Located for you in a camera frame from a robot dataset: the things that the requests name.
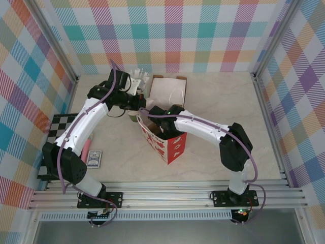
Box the white red printed paper bag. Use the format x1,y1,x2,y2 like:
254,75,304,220
137,87,188,165

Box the white paper wrapped straws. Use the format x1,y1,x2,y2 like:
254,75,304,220
128,67,150,89

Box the pink marker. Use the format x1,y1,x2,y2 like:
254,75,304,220
81,133,93,163

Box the blue playing card box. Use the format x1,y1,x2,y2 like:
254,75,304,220
85,149,103,169

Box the black silver chessboard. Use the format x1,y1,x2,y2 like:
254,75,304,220
37,113,77,181

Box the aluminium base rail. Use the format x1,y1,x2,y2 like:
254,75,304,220
27,180,309,211

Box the left aluminium frame post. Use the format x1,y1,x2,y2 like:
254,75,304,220
31,0,79,84

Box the aluminium frame post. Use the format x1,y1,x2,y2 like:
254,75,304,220
31,0,79,84
252,0,300,80

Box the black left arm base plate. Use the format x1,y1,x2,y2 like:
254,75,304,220
77,191,124,209

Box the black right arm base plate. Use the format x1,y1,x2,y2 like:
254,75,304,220
210,189,259,208

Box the white slotted cable duct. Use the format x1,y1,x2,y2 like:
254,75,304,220
39,209,252,222

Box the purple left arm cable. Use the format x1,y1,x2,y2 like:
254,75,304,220
57,59,120,228

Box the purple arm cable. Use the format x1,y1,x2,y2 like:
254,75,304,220
57,59,120,228
138,108,267,226

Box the aluminium side rail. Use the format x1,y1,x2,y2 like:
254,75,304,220
252,72,291,188

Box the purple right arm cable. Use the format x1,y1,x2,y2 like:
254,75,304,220
138,108,267,226

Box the right aluminium frame post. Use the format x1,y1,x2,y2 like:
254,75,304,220
252,0,300,80

